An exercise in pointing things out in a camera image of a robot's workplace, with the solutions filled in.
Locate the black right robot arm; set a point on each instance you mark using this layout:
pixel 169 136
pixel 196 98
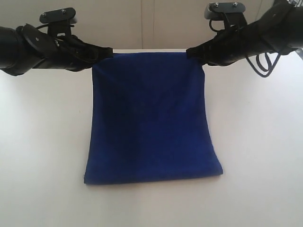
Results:
pixel 279 30

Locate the blue towel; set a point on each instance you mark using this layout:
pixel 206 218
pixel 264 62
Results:
pixel 149 121

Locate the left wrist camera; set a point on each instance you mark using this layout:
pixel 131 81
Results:
pixel 58 21

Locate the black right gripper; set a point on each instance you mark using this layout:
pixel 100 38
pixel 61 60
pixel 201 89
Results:
pixel 236 46

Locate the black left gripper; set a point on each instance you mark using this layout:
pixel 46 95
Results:
pixel 61 52

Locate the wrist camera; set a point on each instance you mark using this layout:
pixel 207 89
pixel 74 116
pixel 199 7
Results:
pixel 231 13
pixel 58 21

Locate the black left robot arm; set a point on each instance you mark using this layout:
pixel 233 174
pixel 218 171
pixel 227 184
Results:
pixel 27 48

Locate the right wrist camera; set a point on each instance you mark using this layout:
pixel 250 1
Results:
pixel 231 13

